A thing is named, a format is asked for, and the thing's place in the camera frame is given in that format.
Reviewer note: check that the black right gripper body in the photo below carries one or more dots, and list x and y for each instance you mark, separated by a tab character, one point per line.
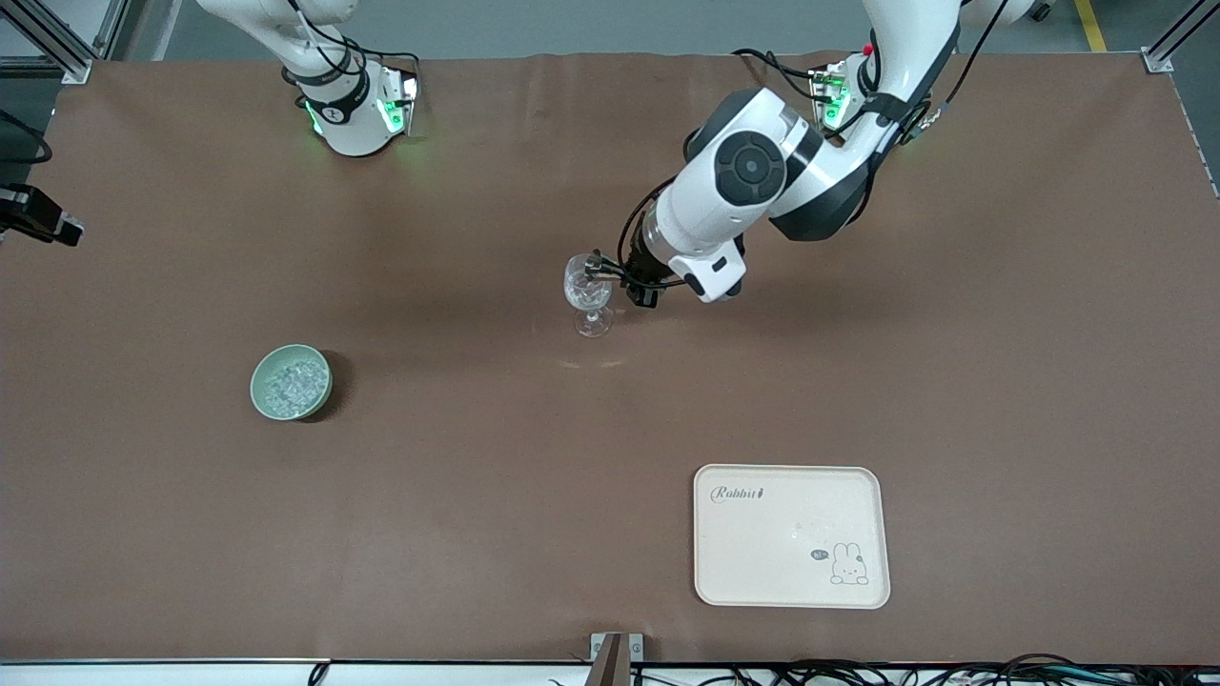
29	213

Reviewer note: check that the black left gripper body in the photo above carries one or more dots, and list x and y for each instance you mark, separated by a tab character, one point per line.
637	266

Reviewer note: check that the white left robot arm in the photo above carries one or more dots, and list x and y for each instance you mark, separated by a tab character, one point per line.
753	171

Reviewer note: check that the clear stemmed wine glass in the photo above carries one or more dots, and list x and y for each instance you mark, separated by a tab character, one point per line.
586	305

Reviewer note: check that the pile of clear ice cubes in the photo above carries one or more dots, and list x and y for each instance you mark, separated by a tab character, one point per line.
294	386

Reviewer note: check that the brown table cover sheet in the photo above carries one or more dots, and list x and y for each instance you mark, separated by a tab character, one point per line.
477	476

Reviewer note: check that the white rabbit print tray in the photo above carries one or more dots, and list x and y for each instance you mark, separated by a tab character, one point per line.
791	534

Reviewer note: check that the green ceramic bowl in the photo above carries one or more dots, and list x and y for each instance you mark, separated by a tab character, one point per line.
324	386

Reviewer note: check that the aluminium frame post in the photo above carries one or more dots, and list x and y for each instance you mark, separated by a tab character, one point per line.
1158	62
74	69

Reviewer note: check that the small metal bracket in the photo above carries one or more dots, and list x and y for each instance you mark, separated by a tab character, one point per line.
635	648

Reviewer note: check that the brown wooden post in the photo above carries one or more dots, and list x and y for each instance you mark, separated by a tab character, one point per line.
610	667

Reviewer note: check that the white table edge rail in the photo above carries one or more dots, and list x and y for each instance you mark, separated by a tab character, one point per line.
143	675

